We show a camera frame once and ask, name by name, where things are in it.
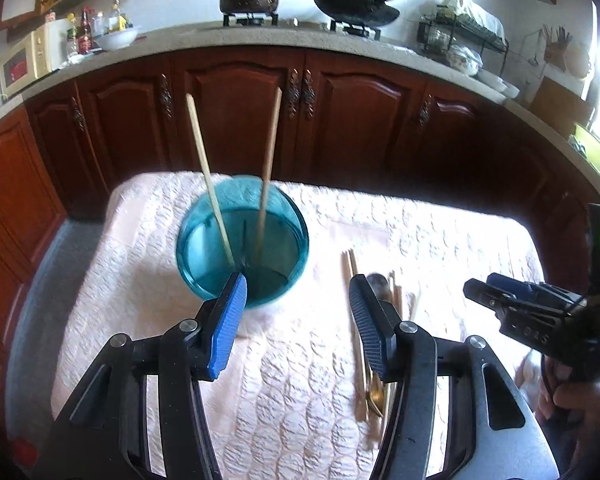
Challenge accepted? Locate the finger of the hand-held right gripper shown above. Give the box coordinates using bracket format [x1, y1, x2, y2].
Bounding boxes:
[486, 272, 577, 307]
[462, 278, 532, 314]

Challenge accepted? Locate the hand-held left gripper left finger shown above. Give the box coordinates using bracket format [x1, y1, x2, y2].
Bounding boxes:
[30, 271, 249, 480]

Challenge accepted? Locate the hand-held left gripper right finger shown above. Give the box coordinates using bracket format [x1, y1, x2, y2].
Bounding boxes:
[349, 275, 561, 480]

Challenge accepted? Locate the blue transparent plastic cup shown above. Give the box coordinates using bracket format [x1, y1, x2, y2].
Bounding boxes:
[176, 176, 310, 309]

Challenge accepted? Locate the person's right hand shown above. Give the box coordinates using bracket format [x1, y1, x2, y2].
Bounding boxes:
[524, 352, 600, 438]

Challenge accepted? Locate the golden spoon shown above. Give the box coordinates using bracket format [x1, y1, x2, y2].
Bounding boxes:
[366, 377, 387, 419]

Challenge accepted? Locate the white quilted tablecloth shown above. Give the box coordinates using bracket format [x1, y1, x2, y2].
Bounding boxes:
[50, 171, 547, 480]

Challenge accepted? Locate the wooden cutting board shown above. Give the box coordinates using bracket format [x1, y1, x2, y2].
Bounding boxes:
[529, 76, 594, 137]

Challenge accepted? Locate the brown wooden kitchen cabinet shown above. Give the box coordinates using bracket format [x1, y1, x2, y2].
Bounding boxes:
[0, 45, 600, 441]

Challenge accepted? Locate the stack of white dishes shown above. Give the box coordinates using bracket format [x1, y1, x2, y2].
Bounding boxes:
[477, 69, 521, 99]

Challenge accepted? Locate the patterned lidded bowl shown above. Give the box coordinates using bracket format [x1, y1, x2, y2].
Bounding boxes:
[450, 45, 484, 77]

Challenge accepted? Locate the white cloth cover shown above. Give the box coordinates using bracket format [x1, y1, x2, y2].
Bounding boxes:
[439, 0, 507, 42]

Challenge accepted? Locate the grey stone countertop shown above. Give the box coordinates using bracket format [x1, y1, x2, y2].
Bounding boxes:
[0, 19, 600, 196]

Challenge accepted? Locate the gas stove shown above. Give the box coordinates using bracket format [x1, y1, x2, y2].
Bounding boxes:
[222, 10, 384, 41]

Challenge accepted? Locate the white bowl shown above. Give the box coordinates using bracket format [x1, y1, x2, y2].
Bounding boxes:
[95, 27, 141, 52]

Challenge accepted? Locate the black wok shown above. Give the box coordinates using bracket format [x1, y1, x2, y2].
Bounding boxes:
[312, 0, 409, 29]

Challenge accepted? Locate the red label bottle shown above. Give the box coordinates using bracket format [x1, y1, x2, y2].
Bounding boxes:
[78, 8, 94, 54]

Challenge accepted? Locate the dark sauce bottle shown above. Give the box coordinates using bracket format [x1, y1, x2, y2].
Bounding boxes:
[65, 13, 80, 57]

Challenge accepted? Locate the clear oil bottle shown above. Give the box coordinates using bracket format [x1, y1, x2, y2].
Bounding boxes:
[108, 0, 127, 32]

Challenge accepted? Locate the cream microwave oven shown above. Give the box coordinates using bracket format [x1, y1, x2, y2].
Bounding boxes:
[0, 25, 54, 99]

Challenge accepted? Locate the wall chopstick holder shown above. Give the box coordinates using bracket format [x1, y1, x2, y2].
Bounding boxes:
[542, 24, 574, 72]

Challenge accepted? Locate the black wire dish rack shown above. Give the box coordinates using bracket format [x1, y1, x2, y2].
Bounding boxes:
[417, 7, 510, 69]

